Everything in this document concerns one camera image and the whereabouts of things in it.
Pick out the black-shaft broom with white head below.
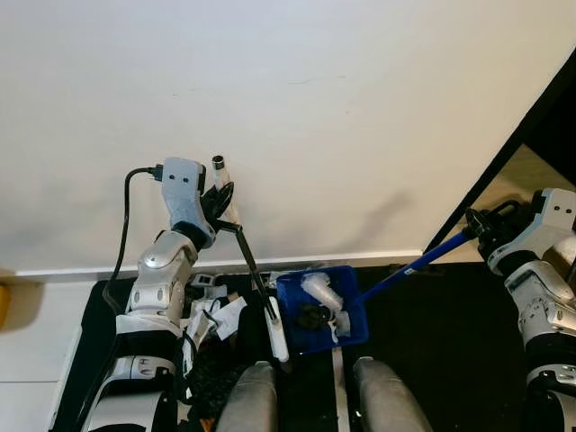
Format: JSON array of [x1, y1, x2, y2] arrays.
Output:
[[211, 155, 291, 363]]

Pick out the blue long-handled dustpan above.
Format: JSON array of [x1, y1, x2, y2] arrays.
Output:
[[275, 229, 475, 355]]

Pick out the black floor mat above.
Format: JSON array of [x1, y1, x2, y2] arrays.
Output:
[[49, 261, 576, 432]]

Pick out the small white grey box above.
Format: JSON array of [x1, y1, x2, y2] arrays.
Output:
[[189, 273, 226, 293]]

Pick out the open cardboard trash box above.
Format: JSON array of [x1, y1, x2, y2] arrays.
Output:
[[543, 236, 576, 287]]

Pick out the white crumpled paper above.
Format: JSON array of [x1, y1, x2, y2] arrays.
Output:
[[184, 295, 248, 347]]

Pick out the crumpled clear plastic bottle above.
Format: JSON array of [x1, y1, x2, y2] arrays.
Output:
[[301, 273, 347, 316]]

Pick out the black crumpled trash lump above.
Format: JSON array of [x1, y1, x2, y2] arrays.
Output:
[[297, 304, 332, 332]]

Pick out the grey left robot leg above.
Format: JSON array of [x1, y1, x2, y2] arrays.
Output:
[[214, 362, 278, 432]]

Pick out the grey robot leg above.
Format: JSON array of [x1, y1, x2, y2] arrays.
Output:
[[351, 357, 433, 432], [214, 362, 278, 432]]

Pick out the white tape strip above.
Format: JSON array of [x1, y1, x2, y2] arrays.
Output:
[[331, 346, 352, 432]]

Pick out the grey right robot leg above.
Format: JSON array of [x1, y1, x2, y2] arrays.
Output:
[[351, 357, 433, 432]]

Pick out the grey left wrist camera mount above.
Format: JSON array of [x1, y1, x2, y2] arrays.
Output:
[[160, 157, 217, 248]]

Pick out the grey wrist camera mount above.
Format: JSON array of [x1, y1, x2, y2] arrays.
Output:
[[160, 157, 217, 248], [504, 187, 576, 271]]

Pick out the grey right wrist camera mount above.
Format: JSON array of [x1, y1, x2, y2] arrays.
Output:
[[504, 187, 576, 271]]

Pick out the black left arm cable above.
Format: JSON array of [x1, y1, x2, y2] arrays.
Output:
[[101, 166, 165, 316]]

